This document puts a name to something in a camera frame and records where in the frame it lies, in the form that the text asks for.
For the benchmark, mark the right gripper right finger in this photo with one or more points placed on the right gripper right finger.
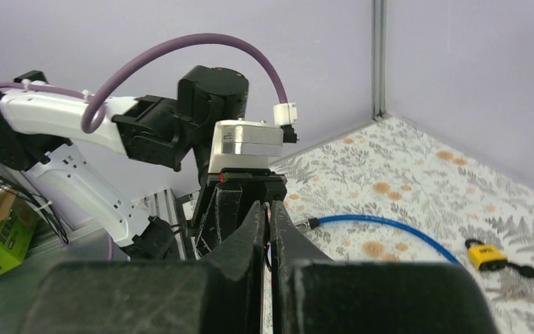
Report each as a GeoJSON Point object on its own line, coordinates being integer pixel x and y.
{"type": "Point", "coordinates": [314, 294]}

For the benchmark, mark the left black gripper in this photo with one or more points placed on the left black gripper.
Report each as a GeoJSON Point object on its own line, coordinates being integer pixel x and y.
{"type": "Point", "coordinates": [225, 199]}

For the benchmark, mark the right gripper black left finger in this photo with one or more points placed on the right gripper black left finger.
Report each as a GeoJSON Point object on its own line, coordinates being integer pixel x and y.
{"type": "Point", "coordinates": [220, 293]}

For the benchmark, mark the blue cable lock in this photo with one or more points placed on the blue cable lock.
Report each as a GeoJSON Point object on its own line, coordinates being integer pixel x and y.
{"type": "Point", "coordinates": [373, 239]}

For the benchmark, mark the yellow padlock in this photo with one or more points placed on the yellow padlock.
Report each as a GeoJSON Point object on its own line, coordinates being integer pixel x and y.
{"type": "Point", "coordinates": [487, 257]}

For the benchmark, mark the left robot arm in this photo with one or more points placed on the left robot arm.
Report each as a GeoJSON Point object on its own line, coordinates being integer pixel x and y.
{"type": "Point", "coordinates": [39, 127]}

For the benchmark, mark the floral table mat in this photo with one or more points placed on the floral table mat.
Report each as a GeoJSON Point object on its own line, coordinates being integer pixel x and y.
{"type": "Point", "coordinates": [392, 170]}

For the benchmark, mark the green cardboard box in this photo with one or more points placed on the green cardboard box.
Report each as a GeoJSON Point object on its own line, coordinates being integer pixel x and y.
{"type": "Point", "coordinates": [17, 225]}

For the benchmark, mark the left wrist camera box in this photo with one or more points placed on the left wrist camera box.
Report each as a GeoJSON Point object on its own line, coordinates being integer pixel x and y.
{"type": "Point", "coordinates": [244, 144]}

